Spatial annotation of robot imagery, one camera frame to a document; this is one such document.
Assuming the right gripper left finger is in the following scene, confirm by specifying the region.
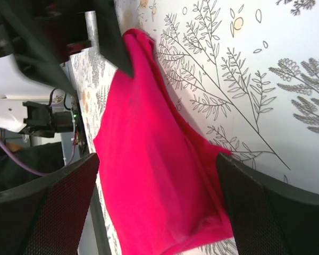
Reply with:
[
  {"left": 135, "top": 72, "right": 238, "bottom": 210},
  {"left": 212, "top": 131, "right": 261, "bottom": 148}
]
[{"left": 0, "top": 153, "right": 99, "bottom": 254}]

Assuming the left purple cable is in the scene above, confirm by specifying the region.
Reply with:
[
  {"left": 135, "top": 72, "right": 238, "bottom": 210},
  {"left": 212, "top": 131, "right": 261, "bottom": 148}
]
[{"left": 0, "top": 130, "right": 78, "bottom": 177}]

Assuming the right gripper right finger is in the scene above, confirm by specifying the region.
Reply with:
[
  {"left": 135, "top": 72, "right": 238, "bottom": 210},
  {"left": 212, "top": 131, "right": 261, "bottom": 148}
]
[{"left": 216, "top": 154, "right": 319, "bottom": 254}]

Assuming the floral patterned table mat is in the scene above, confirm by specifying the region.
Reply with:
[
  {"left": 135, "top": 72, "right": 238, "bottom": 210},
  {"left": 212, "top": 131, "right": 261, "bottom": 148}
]
[{"left": 71, "top": 1, "right": 319, "bottom": 254}]

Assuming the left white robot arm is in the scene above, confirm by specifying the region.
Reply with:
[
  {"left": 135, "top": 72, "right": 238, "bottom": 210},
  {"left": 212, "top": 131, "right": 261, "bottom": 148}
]
[{"left": 0, "top": 1, "right": 133, "bottom": 99}]

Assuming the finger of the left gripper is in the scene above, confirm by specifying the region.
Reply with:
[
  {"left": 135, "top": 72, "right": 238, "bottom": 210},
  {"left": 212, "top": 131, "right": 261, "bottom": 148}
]
[
  {"left": 93, "top": 0, "right": 133, "bottom": 77},
  {"left": 0, "top": 1, "right": 76, "bottom": 96}
]

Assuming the red t shirt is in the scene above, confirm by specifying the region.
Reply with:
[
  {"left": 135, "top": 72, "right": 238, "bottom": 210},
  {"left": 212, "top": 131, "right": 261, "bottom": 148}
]
[{"left": 94, "top": 29, "right": 233, "bottom": 254}]

